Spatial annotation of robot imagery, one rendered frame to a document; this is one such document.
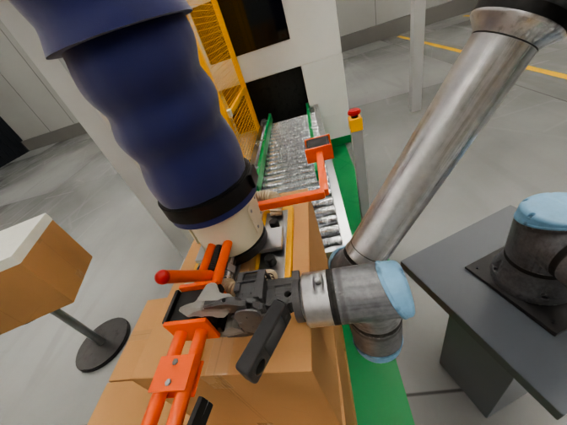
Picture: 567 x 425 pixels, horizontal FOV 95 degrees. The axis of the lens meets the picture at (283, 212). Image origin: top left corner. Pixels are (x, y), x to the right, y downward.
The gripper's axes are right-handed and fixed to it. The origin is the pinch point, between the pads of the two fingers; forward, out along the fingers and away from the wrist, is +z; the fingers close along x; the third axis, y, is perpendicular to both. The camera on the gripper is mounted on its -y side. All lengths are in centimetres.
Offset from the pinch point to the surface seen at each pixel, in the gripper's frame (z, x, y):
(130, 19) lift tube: -7.0, 42.7, 18.1
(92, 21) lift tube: -2.9, 43.7, 16.7
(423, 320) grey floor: -66, -117, 56
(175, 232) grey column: 101, -78, 131
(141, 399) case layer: 59, -64, 9
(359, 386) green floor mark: -24, -117, 26
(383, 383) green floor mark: -36, -117, 26
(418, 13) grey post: -160, -5, 346
